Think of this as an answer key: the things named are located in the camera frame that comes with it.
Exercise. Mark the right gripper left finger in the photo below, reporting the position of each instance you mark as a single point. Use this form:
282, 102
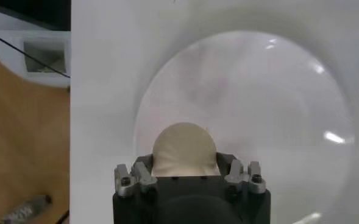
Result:
145, 178

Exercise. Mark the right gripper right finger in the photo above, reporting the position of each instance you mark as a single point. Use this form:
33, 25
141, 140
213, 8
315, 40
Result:
237, 173

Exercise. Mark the white steamed baozi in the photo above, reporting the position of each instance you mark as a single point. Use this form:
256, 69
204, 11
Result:
185, 149

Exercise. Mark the white round plate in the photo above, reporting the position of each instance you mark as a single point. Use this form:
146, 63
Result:
243, 91

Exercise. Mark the grey metal bar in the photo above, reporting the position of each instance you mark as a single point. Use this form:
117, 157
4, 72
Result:
27, 210

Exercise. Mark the white and black robot torso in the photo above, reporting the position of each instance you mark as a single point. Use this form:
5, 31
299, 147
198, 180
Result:
45, 79

